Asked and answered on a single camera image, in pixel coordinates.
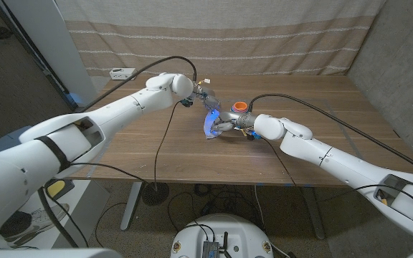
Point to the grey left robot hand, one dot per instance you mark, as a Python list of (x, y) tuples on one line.
[(210, 100)]

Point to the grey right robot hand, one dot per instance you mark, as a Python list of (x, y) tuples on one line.
[(235, 120)]

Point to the white paper coffee filter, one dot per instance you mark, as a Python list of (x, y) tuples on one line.
[(209, 123)]

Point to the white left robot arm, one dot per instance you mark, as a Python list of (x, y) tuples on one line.
[(48, 143)]

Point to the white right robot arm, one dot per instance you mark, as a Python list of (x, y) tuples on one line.
[(342, 165)]

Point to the pink plastic cup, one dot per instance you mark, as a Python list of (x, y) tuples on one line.
[(235, 110)]

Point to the orange plastic cup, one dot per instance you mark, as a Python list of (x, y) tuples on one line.
[(240, 105)]

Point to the beige striped backdrop curtain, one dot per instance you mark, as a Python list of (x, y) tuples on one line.
[(221, 36)]

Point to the white power strip box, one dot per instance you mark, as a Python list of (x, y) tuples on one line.
[(120, 74)]

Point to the round black floor grille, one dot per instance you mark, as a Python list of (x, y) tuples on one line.
[(155, 195)]

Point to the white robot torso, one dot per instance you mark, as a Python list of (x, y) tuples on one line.
[(235, 233)]

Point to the grey table leg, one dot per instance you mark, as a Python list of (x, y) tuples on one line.
[(314, 215)]

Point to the white table leg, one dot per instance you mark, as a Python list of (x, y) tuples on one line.
[(131, 206)]

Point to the yellow and black floor object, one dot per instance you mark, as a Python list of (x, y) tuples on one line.
[(57, 187)]

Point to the grey sneaker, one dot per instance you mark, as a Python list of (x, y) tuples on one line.
[(45, 218)]

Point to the person leg dark trousers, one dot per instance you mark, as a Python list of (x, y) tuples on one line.
[(14, 224)]

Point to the white wall panel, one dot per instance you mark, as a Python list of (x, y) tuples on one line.
[(56, 46)]

